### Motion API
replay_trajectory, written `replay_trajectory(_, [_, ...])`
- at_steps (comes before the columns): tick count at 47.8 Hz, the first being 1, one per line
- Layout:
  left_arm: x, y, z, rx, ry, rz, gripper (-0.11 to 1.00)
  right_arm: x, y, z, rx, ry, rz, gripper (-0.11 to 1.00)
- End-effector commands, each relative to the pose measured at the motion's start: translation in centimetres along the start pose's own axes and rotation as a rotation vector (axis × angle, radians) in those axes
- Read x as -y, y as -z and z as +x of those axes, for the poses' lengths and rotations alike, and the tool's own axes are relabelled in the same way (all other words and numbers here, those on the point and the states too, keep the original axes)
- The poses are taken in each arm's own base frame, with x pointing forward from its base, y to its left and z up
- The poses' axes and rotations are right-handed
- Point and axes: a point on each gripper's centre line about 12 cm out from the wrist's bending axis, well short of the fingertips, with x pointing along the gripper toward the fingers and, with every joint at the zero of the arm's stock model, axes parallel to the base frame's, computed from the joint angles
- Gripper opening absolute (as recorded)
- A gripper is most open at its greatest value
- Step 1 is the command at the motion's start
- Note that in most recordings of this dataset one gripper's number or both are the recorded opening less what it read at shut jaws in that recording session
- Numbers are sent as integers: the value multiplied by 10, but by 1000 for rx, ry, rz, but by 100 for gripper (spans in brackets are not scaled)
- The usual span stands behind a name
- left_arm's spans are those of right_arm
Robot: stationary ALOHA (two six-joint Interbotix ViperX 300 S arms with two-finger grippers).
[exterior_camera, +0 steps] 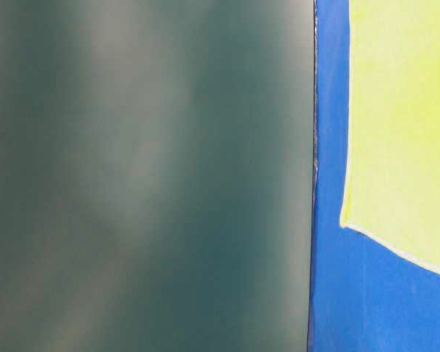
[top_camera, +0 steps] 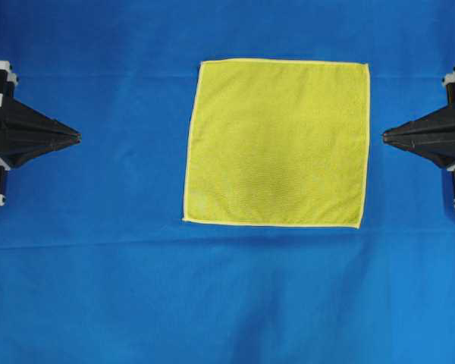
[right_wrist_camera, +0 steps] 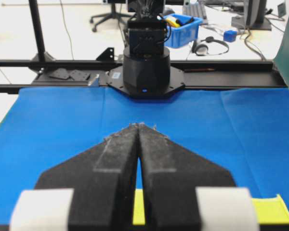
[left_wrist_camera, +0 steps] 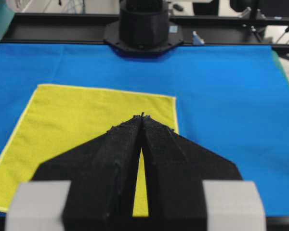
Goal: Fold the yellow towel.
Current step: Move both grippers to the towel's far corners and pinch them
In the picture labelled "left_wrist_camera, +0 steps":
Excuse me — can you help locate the black table frame rail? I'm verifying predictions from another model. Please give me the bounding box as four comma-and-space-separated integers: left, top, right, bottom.
0, 13, 289, 46

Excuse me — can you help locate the blue table cloth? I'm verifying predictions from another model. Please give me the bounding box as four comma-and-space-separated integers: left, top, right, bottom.
0, 44, 289, 216

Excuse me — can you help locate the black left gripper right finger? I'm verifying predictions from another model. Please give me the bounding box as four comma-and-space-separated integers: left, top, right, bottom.
142, 116, 242, 231

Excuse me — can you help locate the yellow-green towel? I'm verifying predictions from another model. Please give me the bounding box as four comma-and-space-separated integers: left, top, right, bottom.
0, 84, 179, 217

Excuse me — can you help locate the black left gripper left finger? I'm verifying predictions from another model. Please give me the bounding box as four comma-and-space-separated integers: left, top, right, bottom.
32, 115, 142, 231

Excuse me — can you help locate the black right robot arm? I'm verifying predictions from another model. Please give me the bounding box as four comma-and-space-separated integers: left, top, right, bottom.
106, 0, 242, 231

